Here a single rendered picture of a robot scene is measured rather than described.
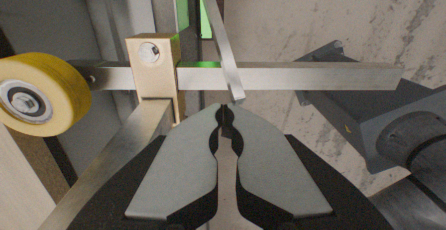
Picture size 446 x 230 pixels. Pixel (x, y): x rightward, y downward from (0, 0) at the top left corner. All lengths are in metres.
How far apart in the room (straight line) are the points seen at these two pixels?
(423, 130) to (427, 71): 0.98
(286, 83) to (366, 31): 1.11
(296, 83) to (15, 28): 0.39
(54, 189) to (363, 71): 0.43
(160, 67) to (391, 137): 0.69
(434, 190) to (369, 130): 0.19
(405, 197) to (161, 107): 0.62
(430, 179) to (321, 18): 0.83
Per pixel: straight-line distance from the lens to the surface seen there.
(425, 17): 1.53
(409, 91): 0.83
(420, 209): 0.67
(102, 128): 0.53
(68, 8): 0.48
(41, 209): 0.38
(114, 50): 0.51
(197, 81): 0.24
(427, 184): 0.68
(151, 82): 0.24
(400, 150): 0.75
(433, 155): 0.71
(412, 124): 0.75
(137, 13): 0.47
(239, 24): 1.07
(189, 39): 0.37
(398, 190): 0.69
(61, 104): 0.23
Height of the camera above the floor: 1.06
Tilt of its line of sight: 62 degrees down
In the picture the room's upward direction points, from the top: 177 degrees clockwise
